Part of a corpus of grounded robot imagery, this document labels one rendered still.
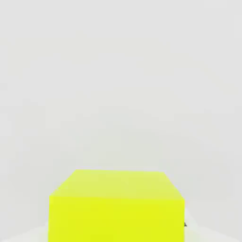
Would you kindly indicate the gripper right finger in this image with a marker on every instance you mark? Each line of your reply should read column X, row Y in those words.
column 194, row 233

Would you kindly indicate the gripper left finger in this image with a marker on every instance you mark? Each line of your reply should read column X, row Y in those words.
column 37, row 235

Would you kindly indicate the small yellow cube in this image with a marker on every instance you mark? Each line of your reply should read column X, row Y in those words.
column 116, row 217

